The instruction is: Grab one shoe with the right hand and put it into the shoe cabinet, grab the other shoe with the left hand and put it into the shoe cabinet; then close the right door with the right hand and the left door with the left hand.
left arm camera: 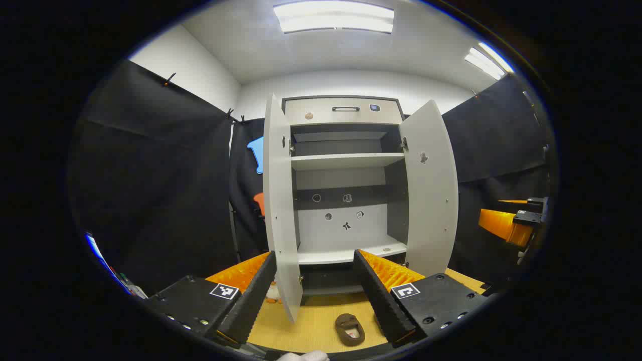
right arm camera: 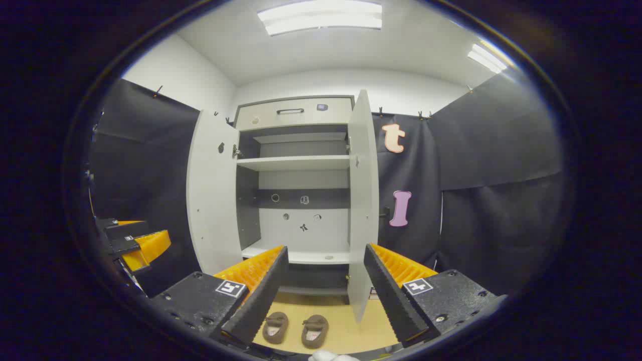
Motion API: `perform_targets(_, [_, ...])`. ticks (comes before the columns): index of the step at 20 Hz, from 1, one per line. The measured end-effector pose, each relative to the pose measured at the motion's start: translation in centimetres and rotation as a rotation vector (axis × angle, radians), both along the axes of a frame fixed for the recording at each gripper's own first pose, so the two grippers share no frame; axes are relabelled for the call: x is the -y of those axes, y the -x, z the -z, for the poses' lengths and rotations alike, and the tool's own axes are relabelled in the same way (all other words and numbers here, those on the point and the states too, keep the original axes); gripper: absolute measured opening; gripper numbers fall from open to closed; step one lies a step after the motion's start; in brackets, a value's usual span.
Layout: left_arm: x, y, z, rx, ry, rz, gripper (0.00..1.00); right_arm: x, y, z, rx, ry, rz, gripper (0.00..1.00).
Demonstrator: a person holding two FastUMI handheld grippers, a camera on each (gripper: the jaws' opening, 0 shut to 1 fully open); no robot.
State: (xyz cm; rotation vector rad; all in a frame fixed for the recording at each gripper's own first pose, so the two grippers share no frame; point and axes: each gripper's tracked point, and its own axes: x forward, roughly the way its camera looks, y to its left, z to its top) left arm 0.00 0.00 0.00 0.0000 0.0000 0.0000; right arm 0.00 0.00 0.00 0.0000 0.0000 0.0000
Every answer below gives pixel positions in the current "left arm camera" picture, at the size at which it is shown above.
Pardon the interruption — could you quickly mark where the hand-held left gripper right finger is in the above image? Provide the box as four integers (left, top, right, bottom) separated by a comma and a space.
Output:
354, 249, 490, 347

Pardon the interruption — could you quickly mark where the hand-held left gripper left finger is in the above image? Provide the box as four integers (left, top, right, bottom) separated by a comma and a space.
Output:
148, 251, 278, 347

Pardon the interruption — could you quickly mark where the brown shoe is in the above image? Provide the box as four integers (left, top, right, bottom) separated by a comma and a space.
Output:
335, 313, 366, 346

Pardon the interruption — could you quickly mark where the light grey shoe cabinet door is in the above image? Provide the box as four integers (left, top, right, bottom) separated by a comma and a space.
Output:
263, 93, 303, 324
399, 99, 459, 277

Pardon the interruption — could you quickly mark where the light grey shoe cabinet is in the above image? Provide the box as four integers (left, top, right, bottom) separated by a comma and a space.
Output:
263, 93, 459, 324

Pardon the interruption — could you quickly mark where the white cabinet shelf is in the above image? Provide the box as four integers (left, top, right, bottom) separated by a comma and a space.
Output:
297, 236, 408, 265
291, 152, 406, 171

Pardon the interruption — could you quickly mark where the beige cabinet drawer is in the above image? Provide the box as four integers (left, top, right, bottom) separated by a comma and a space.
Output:
284, 97, 405, 126

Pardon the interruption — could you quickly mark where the grey backdrop stand pole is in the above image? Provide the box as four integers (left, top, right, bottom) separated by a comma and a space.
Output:
229, 201, 242, 262

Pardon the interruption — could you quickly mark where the ceiling light panel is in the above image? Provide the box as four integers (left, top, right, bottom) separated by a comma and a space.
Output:
273, 1, 395, 35
464, 42, 515, 81

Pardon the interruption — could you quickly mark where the black backdrop cloth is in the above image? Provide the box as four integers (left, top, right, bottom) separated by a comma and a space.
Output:
68, 59, 552, 296

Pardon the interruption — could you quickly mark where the computer monitor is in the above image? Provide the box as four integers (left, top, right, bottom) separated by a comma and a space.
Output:
84, 231, 126, 291

